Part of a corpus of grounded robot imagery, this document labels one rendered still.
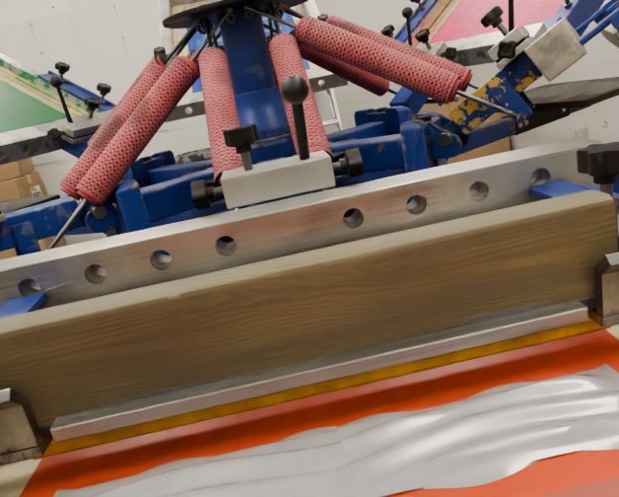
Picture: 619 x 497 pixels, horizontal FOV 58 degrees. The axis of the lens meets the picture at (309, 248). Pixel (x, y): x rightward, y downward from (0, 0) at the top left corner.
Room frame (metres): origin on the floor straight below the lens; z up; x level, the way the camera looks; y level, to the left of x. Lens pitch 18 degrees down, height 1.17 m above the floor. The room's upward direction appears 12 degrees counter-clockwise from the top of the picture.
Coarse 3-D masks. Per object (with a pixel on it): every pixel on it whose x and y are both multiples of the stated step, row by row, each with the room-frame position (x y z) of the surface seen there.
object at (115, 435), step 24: (528, 336) 0.34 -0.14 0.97; (552, 336) 0.34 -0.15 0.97; (432, 360) 0.33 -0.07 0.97; (456, 360) 0.33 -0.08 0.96; (336, 384) 0.33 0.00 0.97; (360, 384) 0.33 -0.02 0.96; (216, 408) 0.33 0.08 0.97; (240, 408) 0.33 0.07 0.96; (120, 432) 0.32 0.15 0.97; (144, 432) 0.32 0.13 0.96; (48, 456) 0.32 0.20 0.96
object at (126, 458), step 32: (224, 416) 0.34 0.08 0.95; (256, 416) 0.33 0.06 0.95; (288, 416) 0.32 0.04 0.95; (320, 416) 0.32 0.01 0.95; (96, 448) 0.33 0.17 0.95; (128, 448) 0.32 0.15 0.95; (160, 448) 0.32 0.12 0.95; (192, 448) 0.31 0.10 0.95; (224, 448) 0.30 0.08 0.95; (32, 480) 0.31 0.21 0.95; (64, 480) 0.30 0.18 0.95; (96, 480) 0.30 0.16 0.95
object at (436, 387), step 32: (512, 352) 0.34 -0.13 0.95; (544, 352) 0.34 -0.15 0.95; (576, 352) 0.33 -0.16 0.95; (608, 352) 0.32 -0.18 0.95; (384, 384) 0.34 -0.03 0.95; (416, 384) 0.33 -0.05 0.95; (448, 384) 0.32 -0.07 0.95; (480, 384) 0.32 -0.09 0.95; (352, 416) 0.31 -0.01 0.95; (512, 480) 0.23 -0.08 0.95; (544, 480) 0.22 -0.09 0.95
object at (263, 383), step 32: (512, 320) 0.32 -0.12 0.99; (544, 320) 0.31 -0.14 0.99; (576, 320) 0.31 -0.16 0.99; (352, 352) 0.32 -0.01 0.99; (384, 352) 0.31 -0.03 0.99; (416, 352) 0.31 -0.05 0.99; (448, 352) 0.31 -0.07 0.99; (224, 384) 0.31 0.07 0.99; (256, 384) 0.31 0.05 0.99; (288, 384) 0.31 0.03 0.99; (64, 416) 0.31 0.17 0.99; (96, 416) 0.30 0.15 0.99; (128, 416) 0.30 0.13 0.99; (160, 416) 0.30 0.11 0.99
